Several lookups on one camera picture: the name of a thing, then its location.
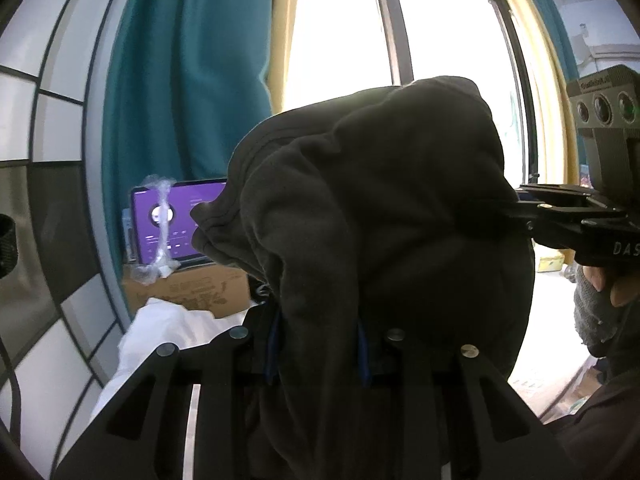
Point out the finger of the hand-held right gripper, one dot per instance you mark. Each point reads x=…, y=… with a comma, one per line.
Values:
x=520, y=212
x=560, y=190

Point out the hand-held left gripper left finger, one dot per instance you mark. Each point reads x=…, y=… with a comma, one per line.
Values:
x=271, y=355

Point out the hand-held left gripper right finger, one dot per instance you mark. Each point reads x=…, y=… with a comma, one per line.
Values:
x=362, y=355

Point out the dark grey t-shirt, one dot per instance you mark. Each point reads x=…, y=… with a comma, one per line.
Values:
x=375, y=200

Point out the person's right forearm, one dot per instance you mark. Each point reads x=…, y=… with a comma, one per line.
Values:
x=600, y=410

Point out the person's right hand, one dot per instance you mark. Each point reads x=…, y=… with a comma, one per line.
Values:
x=595, y=305

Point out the yellow tissue box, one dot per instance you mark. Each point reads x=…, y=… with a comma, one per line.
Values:
x=550, y=263

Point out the cardboard box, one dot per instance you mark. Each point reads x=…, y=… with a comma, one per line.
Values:
x=200, y=290

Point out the yellow curtain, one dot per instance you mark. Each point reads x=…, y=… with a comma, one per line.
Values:
x=285, y=35
x=545, y=85

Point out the white cloth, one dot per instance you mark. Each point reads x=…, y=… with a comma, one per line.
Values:
x=165, y=330

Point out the teal curtain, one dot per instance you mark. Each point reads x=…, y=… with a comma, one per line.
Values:
x=190, y=85
x=555, y=20

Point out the tablet with purple screen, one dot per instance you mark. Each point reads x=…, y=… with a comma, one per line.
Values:
x=190, y=220

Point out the clear plastic wrap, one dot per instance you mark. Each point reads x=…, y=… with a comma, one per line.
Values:
x=160, y=230

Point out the black ribbed knob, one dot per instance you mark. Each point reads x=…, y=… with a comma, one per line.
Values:
x=7, y=245

